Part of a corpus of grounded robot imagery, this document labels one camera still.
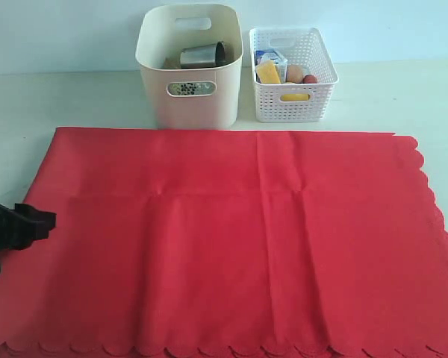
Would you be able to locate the brown egg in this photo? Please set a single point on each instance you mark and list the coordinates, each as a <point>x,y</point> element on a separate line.
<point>294,74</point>

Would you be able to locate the cream plastic storage bin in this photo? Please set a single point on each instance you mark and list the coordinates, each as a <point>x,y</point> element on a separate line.
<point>165,32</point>

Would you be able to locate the white perforated plastic basket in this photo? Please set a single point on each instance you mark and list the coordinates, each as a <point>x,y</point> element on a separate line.
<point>303,47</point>

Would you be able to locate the orange red sausage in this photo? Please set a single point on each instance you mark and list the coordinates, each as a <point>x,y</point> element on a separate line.
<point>310,79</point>

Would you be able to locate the stainless steel cup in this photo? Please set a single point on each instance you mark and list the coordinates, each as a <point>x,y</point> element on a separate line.
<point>206,56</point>

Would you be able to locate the pale green ceramic bowl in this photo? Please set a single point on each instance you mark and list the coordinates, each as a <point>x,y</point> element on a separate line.
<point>199,88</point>

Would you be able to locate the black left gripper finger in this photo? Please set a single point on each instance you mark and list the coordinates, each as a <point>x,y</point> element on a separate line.
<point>22,240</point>
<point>45,221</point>

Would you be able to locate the red scalloped table cloth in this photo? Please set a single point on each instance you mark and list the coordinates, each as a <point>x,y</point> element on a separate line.
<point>230,244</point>

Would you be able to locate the blue white milk carton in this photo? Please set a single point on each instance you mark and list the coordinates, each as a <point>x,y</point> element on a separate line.
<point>279,60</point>

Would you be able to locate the yellow cheese wedge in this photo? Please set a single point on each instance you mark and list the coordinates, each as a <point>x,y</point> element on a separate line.
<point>267,72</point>

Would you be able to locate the round brown wooden plate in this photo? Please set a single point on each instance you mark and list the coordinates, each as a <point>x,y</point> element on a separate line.
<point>170,63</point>

